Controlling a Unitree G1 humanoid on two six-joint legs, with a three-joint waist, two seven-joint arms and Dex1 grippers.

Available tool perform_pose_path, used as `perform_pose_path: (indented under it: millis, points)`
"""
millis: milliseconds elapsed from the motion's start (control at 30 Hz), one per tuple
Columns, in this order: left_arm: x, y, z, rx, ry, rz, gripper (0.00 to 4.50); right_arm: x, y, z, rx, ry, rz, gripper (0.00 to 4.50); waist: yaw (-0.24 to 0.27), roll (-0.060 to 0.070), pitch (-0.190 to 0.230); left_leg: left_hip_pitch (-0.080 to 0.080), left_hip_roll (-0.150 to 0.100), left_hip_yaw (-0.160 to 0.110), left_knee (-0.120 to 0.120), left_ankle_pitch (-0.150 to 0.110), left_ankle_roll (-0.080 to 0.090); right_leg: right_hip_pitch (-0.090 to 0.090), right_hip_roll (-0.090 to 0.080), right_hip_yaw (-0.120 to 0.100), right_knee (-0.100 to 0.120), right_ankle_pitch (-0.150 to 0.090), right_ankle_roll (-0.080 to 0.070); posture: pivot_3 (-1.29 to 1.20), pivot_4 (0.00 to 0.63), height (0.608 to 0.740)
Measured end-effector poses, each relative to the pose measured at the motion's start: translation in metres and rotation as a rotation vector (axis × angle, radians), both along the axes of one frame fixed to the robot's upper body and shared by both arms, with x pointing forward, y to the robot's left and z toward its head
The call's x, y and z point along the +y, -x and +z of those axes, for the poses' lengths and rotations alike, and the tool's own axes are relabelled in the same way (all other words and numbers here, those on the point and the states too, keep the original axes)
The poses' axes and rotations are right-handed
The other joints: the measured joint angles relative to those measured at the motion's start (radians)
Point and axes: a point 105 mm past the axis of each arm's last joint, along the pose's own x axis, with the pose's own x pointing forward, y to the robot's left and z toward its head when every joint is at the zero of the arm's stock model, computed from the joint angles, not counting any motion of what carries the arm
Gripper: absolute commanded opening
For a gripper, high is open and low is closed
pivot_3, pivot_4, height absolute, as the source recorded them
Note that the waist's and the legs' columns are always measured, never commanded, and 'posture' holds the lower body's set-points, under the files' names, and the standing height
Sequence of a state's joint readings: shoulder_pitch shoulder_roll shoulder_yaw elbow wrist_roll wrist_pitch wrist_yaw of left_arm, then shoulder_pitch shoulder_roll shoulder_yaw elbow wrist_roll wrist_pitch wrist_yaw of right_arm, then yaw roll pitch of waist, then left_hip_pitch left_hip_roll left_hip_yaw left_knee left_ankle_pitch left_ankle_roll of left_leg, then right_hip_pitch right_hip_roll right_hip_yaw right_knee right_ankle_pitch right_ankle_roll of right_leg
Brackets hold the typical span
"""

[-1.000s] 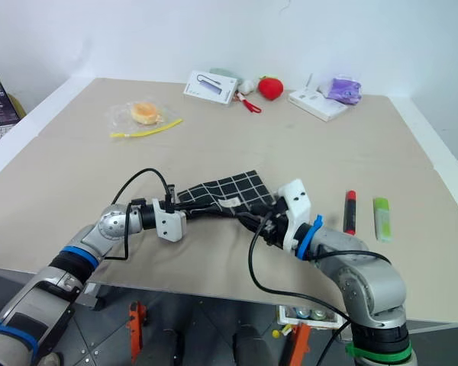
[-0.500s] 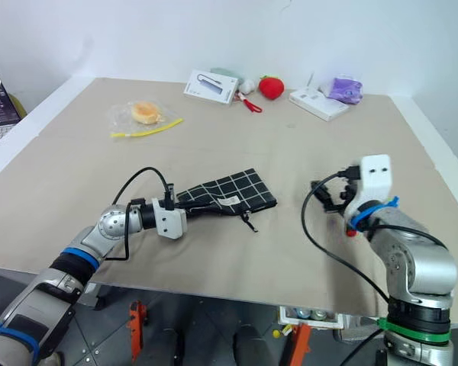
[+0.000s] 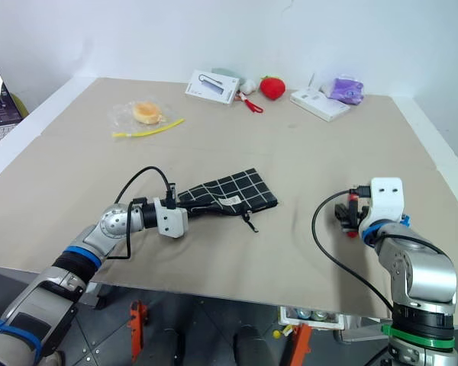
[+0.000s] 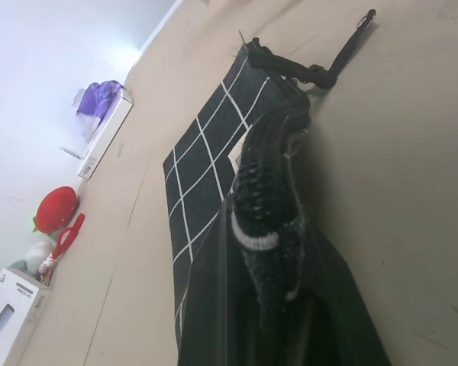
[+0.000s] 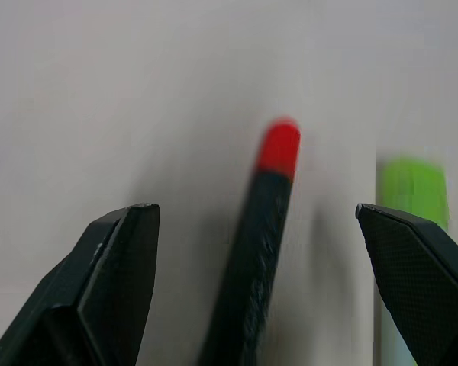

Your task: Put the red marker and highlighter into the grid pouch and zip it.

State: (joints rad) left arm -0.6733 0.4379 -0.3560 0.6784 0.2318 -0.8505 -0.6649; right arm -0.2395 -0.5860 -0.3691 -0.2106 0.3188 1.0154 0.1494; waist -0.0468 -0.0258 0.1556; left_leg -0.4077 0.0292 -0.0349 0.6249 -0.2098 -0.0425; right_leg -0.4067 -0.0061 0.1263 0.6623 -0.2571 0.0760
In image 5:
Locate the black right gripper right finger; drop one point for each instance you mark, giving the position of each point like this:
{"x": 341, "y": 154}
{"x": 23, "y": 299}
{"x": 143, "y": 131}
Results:
{"x": 416, "y": 282}

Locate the green highlighter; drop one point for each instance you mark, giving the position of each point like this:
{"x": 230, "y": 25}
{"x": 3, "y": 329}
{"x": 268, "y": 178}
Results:
{"x": 414, "y": 190}

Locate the black marker with red cap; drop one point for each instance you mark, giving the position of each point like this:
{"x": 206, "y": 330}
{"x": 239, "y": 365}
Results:
{"x": 259, "y": 248}

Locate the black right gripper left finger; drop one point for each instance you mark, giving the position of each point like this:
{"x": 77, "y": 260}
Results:
{"x": 99, "y": 289}

